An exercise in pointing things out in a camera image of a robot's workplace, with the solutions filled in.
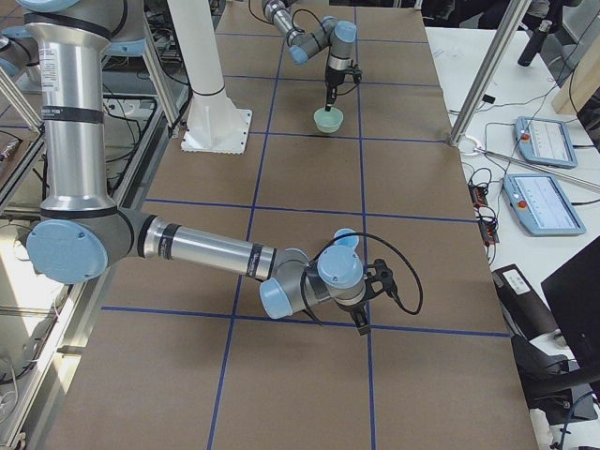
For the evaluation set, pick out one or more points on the metal rod on desk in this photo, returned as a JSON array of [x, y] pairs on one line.
[[539, 168]]

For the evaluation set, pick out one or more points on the aluminium side frame rack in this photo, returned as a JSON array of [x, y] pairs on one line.
[[139, 110]]

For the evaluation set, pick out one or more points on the teach pendant tablet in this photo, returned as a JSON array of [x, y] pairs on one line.
[[545, 141], [540, 205]]

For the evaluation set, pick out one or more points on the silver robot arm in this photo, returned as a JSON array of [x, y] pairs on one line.
[[83, 231], [336, 36]]

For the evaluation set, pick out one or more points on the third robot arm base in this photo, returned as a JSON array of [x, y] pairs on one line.
[[20, 58]]

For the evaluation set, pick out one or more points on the small electronics board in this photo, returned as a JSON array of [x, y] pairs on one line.
[[478, 195]]

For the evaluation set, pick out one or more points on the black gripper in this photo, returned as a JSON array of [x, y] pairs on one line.
[[332, 78], [352, 307]]

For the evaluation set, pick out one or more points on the white camera pillar mount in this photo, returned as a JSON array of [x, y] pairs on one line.
[[214, 124]]

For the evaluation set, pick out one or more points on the mint green bowl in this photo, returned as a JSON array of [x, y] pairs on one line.
[[328, 121]]

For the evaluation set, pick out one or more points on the far teach pendant tablet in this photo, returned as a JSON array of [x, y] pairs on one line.
[[545, 141]]

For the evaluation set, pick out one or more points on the black water bottle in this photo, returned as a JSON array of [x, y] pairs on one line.
[[535, 43]]

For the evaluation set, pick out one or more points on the black box with label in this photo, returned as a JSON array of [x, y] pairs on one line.
[[525, 307]]

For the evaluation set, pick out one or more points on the near teach pendant tablet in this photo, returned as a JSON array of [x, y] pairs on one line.
[[540, 205]]

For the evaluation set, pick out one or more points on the black computer monitor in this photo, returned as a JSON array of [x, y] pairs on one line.
[[572, 293]]

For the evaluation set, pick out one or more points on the aluminium frame post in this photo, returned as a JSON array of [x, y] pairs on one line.
[[493, 57]]

